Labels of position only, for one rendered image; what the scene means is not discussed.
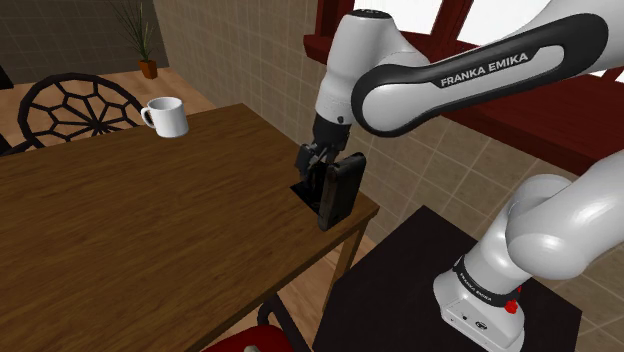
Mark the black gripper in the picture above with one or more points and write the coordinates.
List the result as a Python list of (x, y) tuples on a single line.
[(329, 131)]

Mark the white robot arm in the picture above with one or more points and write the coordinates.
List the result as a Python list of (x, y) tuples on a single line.
[(546, 234)]

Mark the dark robot stand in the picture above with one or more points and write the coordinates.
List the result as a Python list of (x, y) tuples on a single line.
[(390, 292)]

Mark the white mug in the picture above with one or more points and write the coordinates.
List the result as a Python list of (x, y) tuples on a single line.
[(168, 119)]

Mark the brown wooden table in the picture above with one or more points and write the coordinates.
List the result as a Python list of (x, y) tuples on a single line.
[(146, 209)]

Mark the red seat chair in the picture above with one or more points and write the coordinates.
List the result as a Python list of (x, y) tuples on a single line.
[(258, 341)]

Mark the potted green plant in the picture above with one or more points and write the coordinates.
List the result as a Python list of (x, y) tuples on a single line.
[(148, 68)]

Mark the black web-back chair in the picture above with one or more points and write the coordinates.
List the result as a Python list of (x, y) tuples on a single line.
[(30, 109)]

